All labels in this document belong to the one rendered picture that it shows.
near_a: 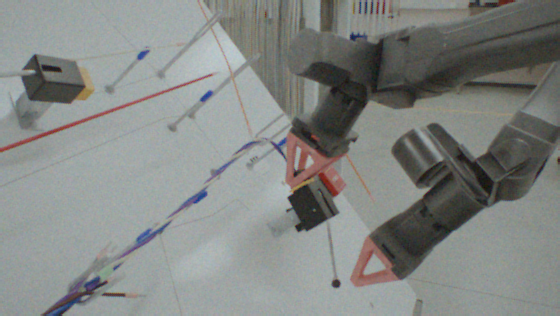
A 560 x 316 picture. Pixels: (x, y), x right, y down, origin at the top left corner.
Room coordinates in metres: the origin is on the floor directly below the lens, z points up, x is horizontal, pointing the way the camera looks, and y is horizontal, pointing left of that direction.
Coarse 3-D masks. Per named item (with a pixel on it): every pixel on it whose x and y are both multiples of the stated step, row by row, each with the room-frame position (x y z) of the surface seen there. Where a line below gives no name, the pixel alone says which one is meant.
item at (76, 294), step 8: (104, 248) 0.35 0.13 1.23; (112, 248) 0.35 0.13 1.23; (96, 256) 0.34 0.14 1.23; (80, 288) 0.31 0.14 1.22; (96, 288) 0.33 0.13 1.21; (64, 296) 0.30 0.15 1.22; (72, 296) 0.30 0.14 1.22; (80, 296) 0.31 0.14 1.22; (104, 296) 0.32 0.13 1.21; (112, 296) 0.32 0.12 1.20; (120, 296) 0.33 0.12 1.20; (128, 296) 0.33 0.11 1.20; (136, 296) 0.34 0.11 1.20; (56, 304) 0.29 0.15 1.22; (64, 304) 0.30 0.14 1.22; (72, 304) 0.30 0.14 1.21; (48, 312) 0.29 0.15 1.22; (56, 312) 0.29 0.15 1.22; (64, 312) 0.29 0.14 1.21
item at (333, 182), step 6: (330, 168) 0.85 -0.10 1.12; (318, 174) 0.82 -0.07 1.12; (324, 174) 0.82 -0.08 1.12; (330, 174) 0.83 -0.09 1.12; (336, 174) 0.85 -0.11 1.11; (324, 180) 0.82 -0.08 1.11; (330, 180) 0.82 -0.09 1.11; (336, 180) 0.83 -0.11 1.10; (342, 180) 0.85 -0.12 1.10; (330, 186) 0.81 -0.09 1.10; (336, 186) 0.82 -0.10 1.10; (342, 186) 0.84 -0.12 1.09; (330, 192) 0.82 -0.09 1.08; (336, 192) 0.81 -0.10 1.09
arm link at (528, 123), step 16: (544, 80) 0.63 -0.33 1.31; (544, 96) 0.61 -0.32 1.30; (528, 112) 0.59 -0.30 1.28; (544, 112) 0.59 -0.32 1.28; (512, 128) 0.58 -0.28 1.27; (528, 128) 0.58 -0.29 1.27; (544, 128) 0.57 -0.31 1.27; (496, 144) 0.57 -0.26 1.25; (528, 144) 0.56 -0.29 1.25; (544, 144) 0.55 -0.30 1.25; (544, 160) 0.55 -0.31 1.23; (512, 176) 0.54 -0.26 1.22; (528, 176) 0.53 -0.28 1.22; (496, 192) 0.57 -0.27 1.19; (512, 192) 0.56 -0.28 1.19
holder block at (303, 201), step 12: (300, 192) 0.65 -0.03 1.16; (312, 192) 0.64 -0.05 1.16; (324, 192) 0.66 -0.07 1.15; (300, 204) 0.64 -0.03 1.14; (312, 204) 0.63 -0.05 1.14; (324, 204) 0.64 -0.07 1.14; (300, 216) 0.64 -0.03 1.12; (312, 216) 0.63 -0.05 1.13; (324, 216) 0.62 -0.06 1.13; (312, 228) 0.63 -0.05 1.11
